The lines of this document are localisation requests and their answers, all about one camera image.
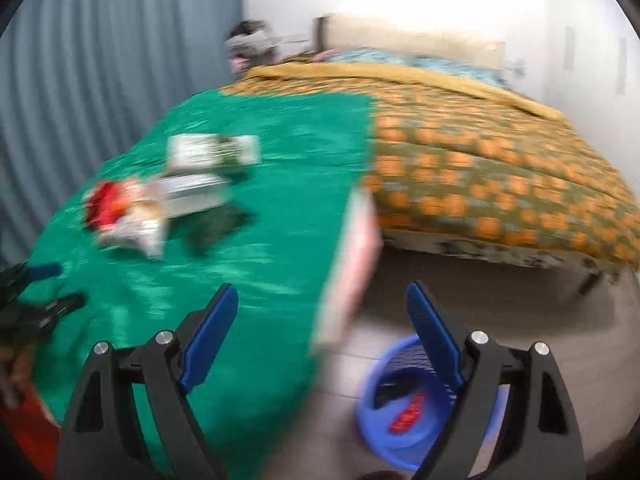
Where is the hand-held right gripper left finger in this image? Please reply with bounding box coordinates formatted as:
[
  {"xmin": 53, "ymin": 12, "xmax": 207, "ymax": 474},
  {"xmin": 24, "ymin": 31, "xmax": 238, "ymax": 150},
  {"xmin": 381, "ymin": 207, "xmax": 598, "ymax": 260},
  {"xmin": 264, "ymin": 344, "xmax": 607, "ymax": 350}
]
[{"xmin": 54, "ymin": 282, "xmax": 240, "ymax": 480}]

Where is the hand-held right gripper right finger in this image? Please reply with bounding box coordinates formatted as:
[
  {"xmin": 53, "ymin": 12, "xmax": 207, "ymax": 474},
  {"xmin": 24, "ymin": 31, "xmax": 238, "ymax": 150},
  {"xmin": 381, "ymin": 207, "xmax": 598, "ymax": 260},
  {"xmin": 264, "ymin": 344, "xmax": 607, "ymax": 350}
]
[{"xmin": 406, "ymin": 281, "xmax": 587, "ymax": 480}]

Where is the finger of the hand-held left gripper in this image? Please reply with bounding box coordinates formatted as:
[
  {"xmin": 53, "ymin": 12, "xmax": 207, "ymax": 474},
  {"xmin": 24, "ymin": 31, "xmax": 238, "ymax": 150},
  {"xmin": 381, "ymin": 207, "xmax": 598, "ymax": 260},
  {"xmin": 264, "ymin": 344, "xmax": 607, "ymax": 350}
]
[
  {"xmin": 20, "ymin": 292, "xmax": 87, "ymax": 323},
  {"xmin": 0, "ymin": 261, "xmax": 63, "ymax": 306}
]

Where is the beige snack bar wrapper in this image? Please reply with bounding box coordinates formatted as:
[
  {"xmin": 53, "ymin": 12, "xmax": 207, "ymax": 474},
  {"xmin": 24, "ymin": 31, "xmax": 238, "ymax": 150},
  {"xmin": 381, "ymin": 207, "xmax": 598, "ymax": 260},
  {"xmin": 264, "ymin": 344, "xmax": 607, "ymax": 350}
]
[{"xmin": 97, "ymin": 185, "xmax": 168, "ymax": 261}]

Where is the blue plastic basket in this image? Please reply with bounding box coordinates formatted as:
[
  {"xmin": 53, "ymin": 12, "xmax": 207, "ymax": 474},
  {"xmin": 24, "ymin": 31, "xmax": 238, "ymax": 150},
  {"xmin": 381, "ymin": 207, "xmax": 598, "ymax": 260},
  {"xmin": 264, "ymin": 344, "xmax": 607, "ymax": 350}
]
[{"xmin": 355, "ymin": 335, "xmax": 506, "ymax": 472}]

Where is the person's left hand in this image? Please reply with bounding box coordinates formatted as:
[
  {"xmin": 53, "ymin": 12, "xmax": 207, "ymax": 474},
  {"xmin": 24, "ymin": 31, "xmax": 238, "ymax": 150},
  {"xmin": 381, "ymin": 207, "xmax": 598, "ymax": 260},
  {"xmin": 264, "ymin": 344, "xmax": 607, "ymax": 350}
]
[{"xmin": 0, "ymin": 345, "xmax": 27, "ymax": 407}]

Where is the red wrapper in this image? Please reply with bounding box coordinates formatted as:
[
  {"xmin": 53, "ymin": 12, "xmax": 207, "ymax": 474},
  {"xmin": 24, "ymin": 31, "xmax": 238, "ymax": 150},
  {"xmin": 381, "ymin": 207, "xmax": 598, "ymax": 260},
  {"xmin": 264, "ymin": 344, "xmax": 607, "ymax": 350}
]
[{"xmin": 389, "ymin": 392, "xmax": 426, "ymax": 435}]

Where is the patterned mattress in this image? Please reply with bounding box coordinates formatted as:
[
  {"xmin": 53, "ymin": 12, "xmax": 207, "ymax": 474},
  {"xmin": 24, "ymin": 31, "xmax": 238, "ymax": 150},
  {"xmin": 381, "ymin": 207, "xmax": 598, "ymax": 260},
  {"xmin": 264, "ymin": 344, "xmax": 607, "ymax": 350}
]
[{"xmin": 382, "ymin": 227, "xmax": 626, "ymax": 283}]

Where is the dark crumpled wrapper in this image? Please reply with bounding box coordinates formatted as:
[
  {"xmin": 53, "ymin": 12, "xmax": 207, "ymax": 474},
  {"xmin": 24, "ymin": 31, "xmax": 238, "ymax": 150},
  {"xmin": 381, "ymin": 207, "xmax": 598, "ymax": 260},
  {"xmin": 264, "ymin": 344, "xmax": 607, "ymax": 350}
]
[{"xmin": 187, "ymin": 205, "xmax": 251, "ymax": 256}]

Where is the green patterned tablecloth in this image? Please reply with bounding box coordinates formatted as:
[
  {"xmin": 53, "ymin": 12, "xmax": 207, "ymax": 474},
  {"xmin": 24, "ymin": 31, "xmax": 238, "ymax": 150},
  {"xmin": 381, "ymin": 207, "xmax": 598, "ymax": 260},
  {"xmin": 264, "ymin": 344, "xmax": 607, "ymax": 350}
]
[{"xmin": 20, "ymin": 87, "xmax": 376, "ymax": 480}]

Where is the silver foil wrapper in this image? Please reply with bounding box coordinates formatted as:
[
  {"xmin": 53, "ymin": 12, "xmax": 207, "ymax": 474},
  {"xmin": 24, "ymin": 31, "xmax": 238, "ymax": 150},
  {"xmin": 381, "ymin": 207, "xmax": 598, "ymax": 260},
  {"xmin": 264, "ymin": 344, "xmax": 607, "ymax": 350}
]
[{"xmin": 160, "ymin": 172, "xmax": 231, "ymax": 218}]

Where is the orange patterned bed blanket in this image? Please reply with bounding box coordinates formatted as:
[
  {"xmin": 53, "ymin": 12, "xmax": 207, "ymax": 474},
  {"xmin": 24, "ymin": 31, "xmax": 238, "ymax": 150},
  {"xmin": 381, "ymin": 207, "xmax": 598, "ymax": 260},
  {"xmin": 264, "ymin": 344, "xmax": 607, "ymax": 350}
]
[{"xmin": 220, "ymin": 62, "xmax": 638, "ymax": 273}]

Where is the white carton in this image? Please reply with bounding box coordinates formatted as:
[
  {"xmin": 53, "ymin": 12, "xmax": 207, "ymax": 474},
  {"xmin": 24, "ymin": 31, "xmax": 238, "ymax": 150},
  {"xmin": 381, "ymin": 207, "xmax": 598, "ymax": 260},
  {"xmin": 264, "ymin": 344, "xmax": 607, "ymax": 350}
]
[{"xmin": 166, "ymin": 134, "xmax": 261, "ymax": 168}]

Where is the grey blue curtain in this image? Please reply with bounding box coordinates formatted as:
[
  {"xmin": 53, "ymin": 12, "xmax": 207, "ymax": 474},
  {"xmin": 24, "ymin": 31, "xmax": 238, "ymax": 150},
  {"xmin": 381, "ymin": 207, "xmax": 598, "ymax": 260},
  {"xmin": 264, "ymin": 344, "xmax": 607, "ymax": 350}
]
[{"xmin": 0, "ymin": 0, "xmax": 246, "ymax": 271}]

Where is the teal patterned bedsheet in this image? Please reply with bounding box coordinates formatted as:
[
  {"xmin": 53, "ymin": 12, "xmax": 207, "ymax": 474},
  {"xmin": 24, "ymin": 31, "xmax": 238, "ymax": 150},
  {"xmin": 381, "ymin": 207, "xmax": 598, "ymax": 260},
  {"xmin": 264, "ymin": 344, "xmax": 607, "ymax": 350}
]
[{"xmin": 320, "ymin": 46, "xmax": 503, "ymax": 86}]

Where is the pile of clothes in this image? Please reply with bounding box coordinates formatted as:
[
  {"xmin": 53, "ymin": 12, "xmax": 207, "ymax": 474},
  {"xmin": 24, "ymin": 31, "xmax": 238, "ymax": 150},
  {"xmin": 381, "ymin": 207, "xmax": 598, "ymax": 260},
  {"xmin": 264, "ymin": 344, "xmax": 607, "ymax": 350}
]
[{"xmin": 225, "ymin": 19, "xmax": 281, "ymax": 68}]

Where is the beige padded headboard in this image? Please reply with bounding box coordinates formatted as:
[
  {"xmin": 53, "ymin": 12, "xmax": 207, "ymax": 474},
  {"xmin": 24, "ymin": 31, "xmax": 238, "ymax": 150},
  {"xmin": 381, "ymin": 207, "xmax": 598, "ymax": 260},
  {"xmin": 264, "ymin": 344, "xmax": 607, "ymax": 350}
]
[{"xmin": 312, "ymin": 12, "xmax": 506, "ymax": 71}]

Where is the white wardrobe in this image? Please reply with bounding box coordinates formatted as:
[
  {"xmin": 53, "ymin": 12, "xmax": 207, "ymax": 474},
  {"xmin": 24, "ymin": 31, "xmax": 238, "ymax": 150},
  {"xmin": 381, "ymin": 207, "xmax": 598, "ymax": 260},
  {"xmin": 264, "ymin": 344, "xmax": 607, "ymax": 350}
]
[{"xmin": 542, "ymin": 0, "xmax": 640, "ymax": 126}]

